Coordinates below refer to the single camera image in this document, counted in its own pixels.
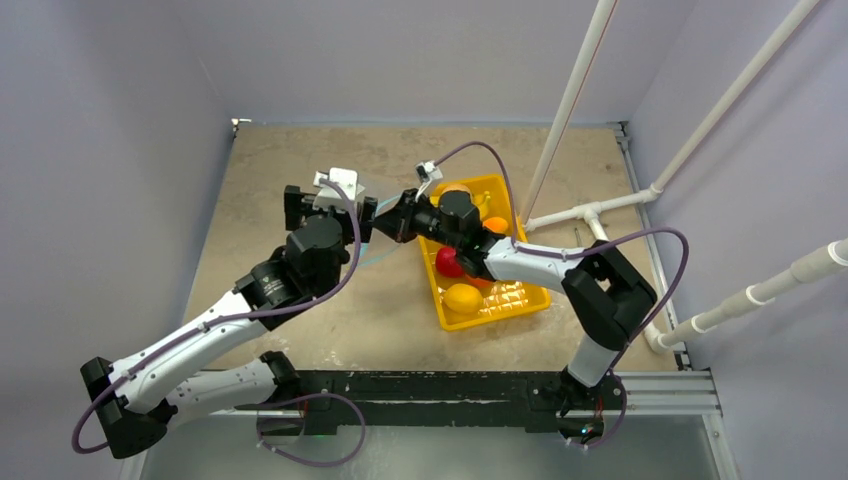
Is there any yellow plastic tray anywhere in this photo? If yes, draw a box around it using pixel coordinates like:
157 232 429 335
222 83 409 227
418 174 551 332

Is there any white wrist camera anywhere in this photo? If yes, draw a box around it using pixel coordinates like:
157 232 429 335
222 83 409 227
415 161 443 184
313 167 365 210

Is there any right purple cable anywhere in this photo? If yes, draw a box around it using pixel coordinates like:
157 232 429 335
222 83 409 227
433 140 690 452

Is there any yellow banana bunch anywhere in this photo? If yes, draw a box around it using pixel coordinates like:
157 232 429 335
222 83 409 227
472 191 491 220

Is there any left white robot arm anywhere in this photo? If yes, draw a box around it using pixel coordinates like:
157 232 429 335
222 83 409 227
71 180 378 459

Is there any aluminium frame rail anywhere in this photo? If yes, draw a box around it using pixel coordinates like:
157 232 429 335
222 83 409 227
611 121 740 479

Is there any clear zip bag blue zipper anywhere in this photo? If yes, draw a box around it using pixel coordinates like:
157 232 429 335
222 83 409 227
358 194 400 268

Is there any red apple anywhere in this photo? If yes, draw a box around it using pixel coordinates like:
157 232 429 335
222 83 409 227
434 246 465 278

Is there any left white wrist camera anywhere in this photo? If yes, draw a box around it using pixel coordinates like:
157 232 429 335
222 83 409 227
313 167 365 210

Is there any orange peach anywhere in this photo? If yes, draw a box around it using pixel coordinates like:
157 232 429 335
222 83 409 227
439 183 472 197

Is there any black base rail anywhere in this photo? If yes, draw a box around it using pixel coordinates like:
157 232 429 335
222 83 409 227
256 370 626 439

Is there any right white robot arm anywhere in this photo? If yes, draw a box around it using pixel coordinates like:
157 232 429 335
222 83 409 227
373 190 657 413

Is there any orange fruit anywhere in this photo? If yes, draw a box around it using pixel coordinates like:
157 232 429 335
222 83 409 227
466 277 493 289

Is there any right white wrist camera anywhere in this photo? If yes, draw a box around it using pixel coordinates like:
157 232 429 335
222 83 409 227
415 161 443 184

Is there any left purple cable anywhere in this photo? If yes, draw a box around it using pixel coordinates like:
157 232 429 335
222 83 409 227
71 177 363 456

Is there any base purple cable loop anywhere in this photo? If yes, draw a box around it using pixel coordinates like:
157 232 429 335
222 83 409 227
255 392 367 469

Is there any white pvc pipe frame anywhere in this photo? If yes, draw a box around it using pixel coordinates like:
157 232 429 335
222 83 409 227
525 1 847 354

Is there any orange yellow mango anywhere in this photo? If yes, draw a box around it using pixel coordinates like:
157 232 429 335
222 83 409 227
483 216 510 235

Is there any yellow lemon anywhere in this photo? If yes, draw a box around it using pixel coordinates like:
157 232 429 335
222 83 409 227
442 284 483 315

